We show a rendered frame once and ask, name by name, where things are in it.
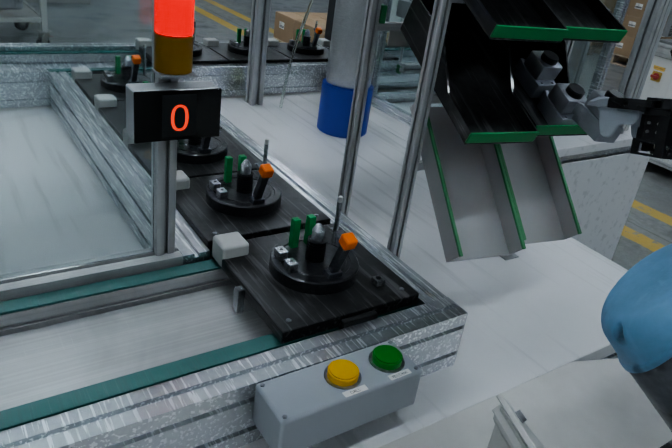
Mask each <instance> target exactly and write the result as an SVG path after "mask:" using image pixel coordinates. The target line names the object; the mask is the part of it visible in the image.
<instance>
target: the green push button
mask: <svg viewBox="0 0 672 448"><path fill-rule="evenodd" d="M402 360H403V355H402V353H401V352H400V351H399V350H398V349H397V348H395V347H393V346H391V345H380V346H377V347H375V348H374V350H373V353H372V361H373V363H374V364H375V365H376V366H378V367H379V368H382V369H385V370H395V369H398V368H399V367H400V366H401V364H402Z"/></svg>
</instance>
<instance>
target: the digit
mask: <svg viewBox="0 0 672 448"><path fill-rule="evenodd" d="M196 106H197V94H177V95H162V138H166V137H178V136H190V135H195V133H196Z"/></svg>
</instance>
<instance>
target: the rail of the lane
mask: <svg viewBox="0 0 672 448"><path fill-rule="evenodd" d="M467 315H468V313H467V312H466V311H465V310H464V309H463V308H461V307H460V306H459V305H458V304H456V303H455V302H454V301H453V300H451V299H450V298H449V297H446V298H443V299H440V300H436V301H433V302H430V303H426V304H423V305H420V306H416V307H413V308H410V309H406V310H403V311H400V312H397V313H393V314H390V315H387V316H383V317H380V318H377V317H378V313H377V312H376V311H375V310H373V311H369V312H366V313H362V314H359V315H355V316H352V317H349V318H345V319H342V320H341V324H340V330H337V331H334V332H330V333H327V334H324V335H321V336H317V337H314V338H311V339H307V340H304V341H301V342H297V343H294V344H291V345H287V346H284V347H281V348H278V349H274V350H271V351H268V352H264V353H261V354H258V355H254V356H251V357H248V358H244V359H241V360H238V361H235V362H231V363H228V364H225V365H221V366H218V367H215V368H211V369H208V370H205V371H201V372H198V373H195V374H192V375H188V376H185V377H182V378H178V379H175V380H172V381H168V382H165V383H162V384H158V385H155V386H152V387H149V388H145V389H142V390H139V391H135V392H132V393H129V394H125V395H122V396H119V397H115V398H112V399H109V400H106V401H102V402H99V403H96V404H92V405H89V406H86V407H82V408H79V409H76V410H72V411H69V412H66V413H63V414H59V415H56V416H53V417H49V418H46V419H43V420H39V421H36V422H33V423H29V424H26V425H23V426H20V427H16V428H13V429H10V430H6V431H3V432H0V448H238V447H241V446H243V445H246V444H249V443H251V442H254V441H256V440H259V439H262V438H264V437H263V436H262V434H261V433H260V431H259V430H258V428H257V426H256V425H255V423H254V422H253V419H252V418H253V408H254V398H255V387H256V385H257V384H259V383H262V382H265V381H268V380H271V379H274V378H277V377H280V376H283V375H286V374H289V373H292V372H295V371H298V370H301V369H304V368H307V367H310V366H313V365H316V364H319V363H322V362H325V361H328V360H331V359H334V358H337V357H340V356H343V355H346V354H349V353H352V352H355V351H358V350H361V349H364V348H368V347H371V346H374V345H377V344H380V343H383V342H386V341H389V340H391V341H393V342H394V343H395V344H396V345H397V346H398V347H399V348H400V349H401V350H402V351H403V352H404V353H405V354H406V355H407V356H408V357H409V358H410V359H411V360H412V361H413V362H414V363H415V364H416V365H417V366H418V367H419V368H420V369H421V370H422V373H421V377H423V376H425V375H428V374H430V373H433V372H436V371H438V370H441V369H443V368H446V367H449V366H451V365H453V364H454V363H455V359H456V356H457V352H458V348H459V345H460V341H461V337H462V334H463V330H464V326H465V322H466V319H467Z"/></svg>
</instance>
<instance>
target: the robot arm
mask: <svg viewBox="0 0 672 448"><path fill-rule="evenodd" d="M587 106H595V107H597V108H598V110H599V126H600V133H601V135H602V136H603V137H611V136H613V134H614V133H615V132H616V130H617V129H618V127H619V126H621V125H631V135H632V138H633V139H632V144H631V150H630V153H631V154H637V155H643V156H649V157H654V158H660V159H670V160H672V99H664V98H651V97H647V100H643V99H632V98H618V97H597V98H595V99H593V100H590V101H588V103H587ZM621 110H629V112H622V111H621ZM640 145H642V147H641V151H646V152H648V151H649V152H650V154H647V153H641V152H638V151H639V146H640ZM601 325H602V329H603V332H604V334H605V336H606V338H607V339H608V341H609V342H610V344H611V345H612V347H613V349H614V350H615V352H616V353H617V356H618V360H619V362H620V364H621V365H622V367H623V368H624V369H625V370H626V371H628V372H629V373H630V374H631V375H632V377H633V378H634V380H635V381H636V382H637V384H638V385H639V387H640V388H641V389H642V391H643V392H644V394H645V395H646V396H647V398H648V399H649V401H650V402H651V403H652V405H653V406H654V408H655V409H656V410H657V412H658V413H659V415H660V416H661V417H662V419H663V420H664V422H665V423H666V424H667V426H668V427H669V429H670V430H671V432H672V244H669V245H667V246H664V247H662V248H660V249H658V250H657V251H655V252H653V253H651V254H650V255H648V256H647V257H645V258H644V259H642V260H641V261H639V262H638V263H637V264H635V265H634V266H633V267H632V268H631V269H629V270H628V271H627V272H626V273H625V274H624V275H623V276H622V277H621V278H620V279H619V280H618V282H617V283H616V285H615V286H614V287H613V288H612V289H611V291H610V292H609V294H608V296H607V298H606V300H605V302H604V305H603V308H602V312H601Z"/></svg>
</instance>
